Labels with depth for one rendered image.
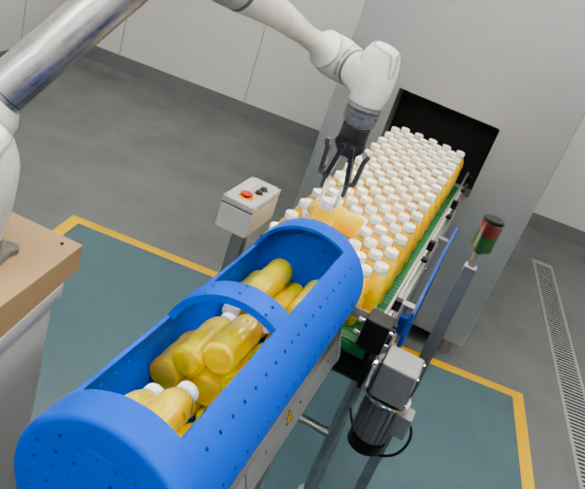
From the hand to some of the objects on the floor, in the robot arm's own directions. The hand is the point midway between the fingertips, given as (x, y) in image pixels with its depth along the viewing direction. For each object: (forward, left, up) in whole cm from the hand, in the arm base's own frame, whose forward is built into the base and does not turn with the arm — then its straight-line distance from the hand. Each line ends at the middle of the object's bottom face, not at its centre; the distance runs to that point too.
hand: (332, 192), depth 191 cm
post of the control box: (-12, +14, -122) cm, 123 cm away
